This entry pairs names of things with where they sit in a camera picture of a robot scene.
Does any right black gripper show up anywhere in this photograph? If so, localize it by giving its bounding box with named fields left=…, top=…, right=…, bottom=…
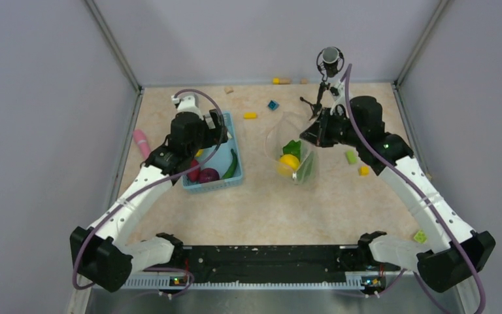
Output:
left=299, top=107, right=363, bottom=148

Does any green lettuce toy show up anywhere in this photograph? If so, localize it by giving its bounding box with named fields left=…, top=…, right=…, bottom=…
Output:
left=278, top=140, right=316, bottom=184

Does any clear zip top bag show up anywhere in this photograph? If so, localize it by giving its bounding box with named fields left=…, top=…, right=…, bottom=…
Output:
left=264, top=112, right=318, bottom=185

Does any yellow mango toy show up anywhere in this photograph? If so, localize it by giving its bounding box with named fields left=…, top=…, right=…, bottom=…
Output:
left=277, top=154, right=300, bottom=177

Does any green cucumber toy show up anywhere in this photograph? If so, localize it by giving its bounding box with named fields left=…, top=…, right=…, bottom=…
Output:
left=221, top=148, right=239, bottom=180

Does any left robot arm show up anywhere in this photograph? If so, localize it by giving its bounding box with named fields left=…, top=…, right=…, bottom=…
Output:
left=69, top=109, right=228, bottom=292

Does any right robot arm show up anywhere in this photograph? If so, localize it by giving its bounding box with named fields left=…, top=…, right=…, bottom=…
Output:
left=300, top=96, right=495, bottom=292

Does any blue plastic basket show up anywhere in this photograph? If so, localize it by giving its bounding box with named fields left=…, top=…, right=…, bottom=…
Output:
left=182, top=111, right=243, bottom=194

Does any green rectangular block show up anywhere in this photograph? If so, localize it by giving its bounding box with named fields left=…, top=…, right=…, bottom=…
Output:
left=345, top=150, right=358, bottom=165

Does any blue square block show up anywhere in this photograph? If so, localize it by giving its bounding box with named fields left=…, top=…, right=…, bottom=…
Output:
left=267, top=100, right=279, bottom=111

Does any red fruit toy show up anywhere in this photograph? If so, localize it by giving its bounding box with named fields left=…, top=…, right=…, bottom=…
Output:
left=187, top=159, right=201, bottom=183

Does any yellow cube block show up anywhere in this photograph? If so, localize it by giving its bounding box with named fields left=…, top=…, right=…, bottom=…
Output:
left=358, top=166, right=370, bottom=176

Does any yellow wooden cylinder block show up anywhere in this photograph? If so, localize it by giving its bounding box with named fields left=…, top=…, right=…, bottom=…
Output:
left=272, top=77, right=292, bottom=85

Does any pink cylinder toy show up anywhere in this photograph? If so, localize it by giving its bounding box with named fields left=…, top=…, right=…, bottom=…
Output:
left=133, top=129, right=152, bottom=160

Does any black microphone on tripod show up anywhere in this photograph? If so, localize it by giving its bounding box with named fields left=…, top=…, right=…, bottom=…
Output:
left=299, top=46, right=344, bottom=120

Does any green studded brick block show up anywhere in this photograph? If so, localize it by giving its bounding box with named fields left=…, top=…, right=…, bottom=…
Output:
left=413, top=230, right=427, bottom=244

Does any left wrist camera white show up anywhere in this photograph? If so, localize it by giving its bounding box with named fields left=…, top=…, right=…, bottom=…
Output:
left=171, top=92, right=204, bottom=120

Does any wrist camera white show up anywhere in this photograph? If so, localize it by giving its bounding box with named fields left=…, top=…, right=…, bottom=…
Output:
left=329, top=82, right=346, bottom=116
left=171, top=92, right=204, bottom=120

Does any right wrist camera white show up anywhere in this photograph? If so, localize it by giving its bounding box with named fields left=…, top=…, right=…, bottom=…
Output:
left=329, top=82, right=346, bottom=116

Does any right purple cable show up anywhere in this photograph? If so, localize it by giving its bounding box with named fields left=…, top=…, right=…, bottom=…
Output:
left=339, top=63, right=486, bottom=314

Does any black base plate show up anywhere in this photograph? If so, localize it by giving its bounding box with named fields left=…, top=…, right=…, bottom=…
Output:
left=162, top=245, right=399, bottom=284

